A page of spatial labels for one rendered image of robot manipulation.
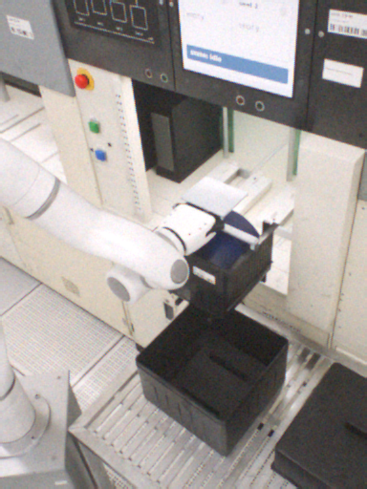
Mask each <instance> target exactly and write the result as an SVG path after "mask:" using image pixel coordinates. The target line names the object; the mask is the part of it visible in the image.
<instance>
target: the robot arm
mask: <svg viewBox="0 0 367 489"><path fill-rule="evenodd" d="M0 202H1V203H2V204H4V205H5V206H7V207H8V208H11V209H12V210H14V211H15V212H17V213H18V214H20V215H21V216H23V217H24V218H26V219H27V220H29V222H31V223H34V224H35V225H37V226H38V227H40V228H42V229H43V230H45V231H46V232H48V233H49V234H51V235H53V236H54V237H56V238H57V239H59V240H60V241H62V242H64V243H65V244H67V245H69V246H71V247H73V248H75V249H76V250H77V251H80V252H83V253H86V254H90V255H93V256H96V257H99V258H102V259H105V260H108V261H111V262H114V263H116V264H115V265H114V266H113V267H112V268H109V269H108V270H107V271H106V273H105V282H106V284H107V286H108V288H109V289H110V290H112V291H113V293H114V294H115V295H116V296H117V297H118V298H119V299H120V300H121V301H123V302H125V303H127V304H135V303H136V302H137V301H138V300H139V299H140V298H141V297H142V296H144V295H145V294H146V293H147V292H148V291H150V290H152V289H162V290H174V289H178V288H180V287H182V286H183V285H184V284H185V283H186V280H187V278H188V275H189V267H188V264H187V262H186V260H185V258H184V255H185V256H187V255H189V254H191V253H193V252H195V251H196V250H198V248H199V247H200V246H203V245H204V244H206V243H207V242H208V241H209V240H210V239H211V238H212V237H213V236H214V235H215V234H216V232H217V231H220V230H223V229H225V224H224V223H223V221H222V220H221V217H220V216H219V215H217V214H215V213H212V212H210V211H209V212H208V213H205V212H204V211H200V210H204V209H203V208H201V207H199V206H197V205H194V204H192V203H190V202H187V203H179V202H178V203H177V204H176V208H175V209H174V210H173V211H171V212H169V213H168V214H167V215H166V217H165V219H164V220H163V221H162V223H161V224H160V225H159V227H158V228H157V229H155V230H154V231H153V232H152V231H151V230H149V229H147V228H145V227H143V226H141V225H138V224H136V223H133V222H130V221H128V220H125V219H123V217H121V216H118V215H115V214H112V213H108V212H105V211H103V210H101V209H99V208H98V207H96V206H95V205H93V204H92V203H91V202H89V201H88V200H86V199H85V198H84V197H82V196H80V195H79V194H78V193H76V191H75V190H74V189H73V188H72V187H71V186H69V185H68V184H67V183H65V182H64V181H62V180H61V179H60V178H57V177H56V176H55V175H53V174H52V173H51V172H49V171H48V170H46V169H45V168H44V167H43V166H41V164H40V163H39V162H37V161H36V160H34V159H32V158H31V157H29V156H28V155H27V154H25V153H24V152H22V151H21V150H20V149H18V148H17V147H16V146H13V145H12V144H10V142H9V141H7V140H5V139H3V138H0ZM212 216H213V217H212ZM214 223H216V224H214ZM213 224H214V225H213ZM49 422H50V408H49V405H48V402H47V400H46V399H45V397H44V396H43V395H42V394H40V393H38V392H36V391H33V390H30V389H24V388H23V387H22V385H21V383H20V380H19V378H18V376H17V374H15V373H14V371H13V369H12V367H11V364H10V362H9V359H8V354H7V347H6V341H5V335H4V329H3V324H2V320H1V316H0V458H11V457H17V456H19V455H22V454H24V453H26V452H28V450H30V449H31V448H32V447H33V446H34V445H35V444H36V443H37V442H38V441H39V440H40V438H41V437H42V436H43V435H44V433H46V430H47V428H48V425H49Z"/></svg>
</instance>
